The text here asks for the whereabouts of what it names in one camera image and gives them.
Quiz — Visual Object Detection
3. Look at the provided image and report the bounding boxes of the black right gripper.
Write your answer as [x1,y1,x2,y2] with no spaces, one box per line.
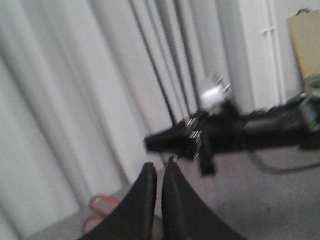
[144,104,246,240]

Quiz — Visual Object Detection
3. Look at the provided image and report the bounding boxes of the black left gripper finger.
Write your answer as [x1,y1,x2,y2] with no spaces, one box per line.
[81,162,157,240]

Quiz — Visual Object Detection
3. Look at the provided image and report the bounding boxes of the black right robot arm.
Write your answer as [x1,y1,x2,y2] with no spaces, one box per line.
[144,98,320,240]

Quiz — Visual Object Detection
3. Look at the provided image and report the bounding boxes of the black orange scissors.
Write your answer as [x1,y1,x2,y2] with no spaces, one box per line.
[81,194,120,234]

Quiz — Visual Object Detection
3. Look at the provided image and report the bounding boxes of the grey curtain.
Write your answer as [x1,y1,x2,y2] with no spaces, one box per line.
[0,0,240,240]

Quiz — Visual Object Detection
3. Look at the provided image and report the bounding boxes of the tan cardboard board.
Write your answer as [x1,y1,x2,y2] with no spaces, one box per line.
[287,10,320,79]

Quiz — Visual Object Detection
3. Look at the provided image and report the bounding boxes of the grey cable on table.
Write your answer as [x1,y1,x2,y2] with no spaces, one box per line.
[249,147,320,173]

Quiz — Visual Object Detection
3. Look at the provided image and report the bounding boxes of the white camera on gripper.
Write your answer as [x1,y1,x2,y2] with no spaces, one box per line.
[198,73,232,112]

